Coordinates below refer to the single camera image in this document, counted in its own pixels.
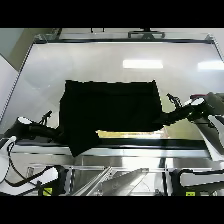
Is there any black garment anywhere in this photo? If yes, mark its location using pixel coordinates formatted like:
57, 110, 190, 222
58, 79, 165, 158

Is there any silver frame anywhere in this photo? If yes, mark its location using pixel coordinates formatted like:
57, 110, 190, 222
0, 138, 224, 197

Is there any black cable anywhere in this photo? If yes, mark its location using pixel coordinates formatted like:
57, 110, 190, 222
5, 142, 56, 188

